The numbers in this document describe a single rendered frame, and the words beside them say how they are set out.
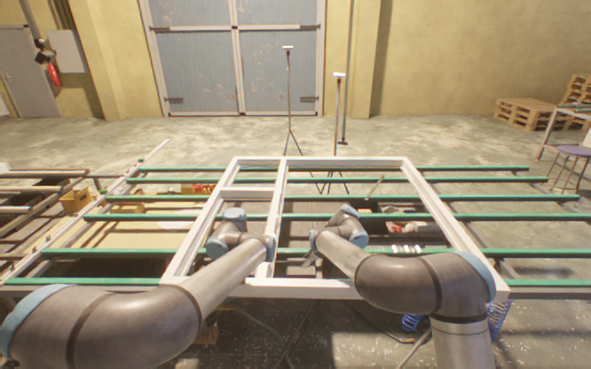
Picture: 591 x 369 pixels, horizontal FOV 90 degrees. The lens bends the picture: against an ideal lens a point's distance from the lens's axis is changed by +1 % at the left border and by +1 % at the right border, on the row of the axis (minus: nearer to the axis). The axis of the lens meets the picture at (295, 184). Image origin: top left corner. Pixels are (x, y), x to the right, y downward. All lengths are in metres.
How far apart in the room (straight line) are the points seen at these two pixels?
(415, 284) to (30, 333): 0.64
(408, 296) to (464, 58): 7.95
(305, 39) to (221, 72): 2.12
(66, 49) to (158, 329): 8.65
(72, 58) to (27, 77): 1.47
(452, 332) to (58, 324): 0.69
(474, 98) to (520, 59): 1.21
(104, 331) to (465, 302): 0.63
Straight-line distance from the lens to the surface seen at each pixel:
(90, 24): 8.41
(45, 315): 0.59
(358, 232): 1.19
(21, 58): 9.99
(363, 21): 7.22
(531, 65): 9.28
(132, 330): 0.52
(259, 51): 7.50
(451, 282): 0.69
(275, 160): 2.53
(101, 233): 2.53
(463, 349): 0.75
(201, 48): 7.78
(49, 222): 2.95
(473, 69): 8.58
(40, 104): 10.10
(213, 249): 1.04
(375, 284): 0.68
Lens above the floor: 1.90
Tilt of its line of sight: 27 degrees down
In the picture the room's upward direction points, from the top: 1 degrees counter-clockwise
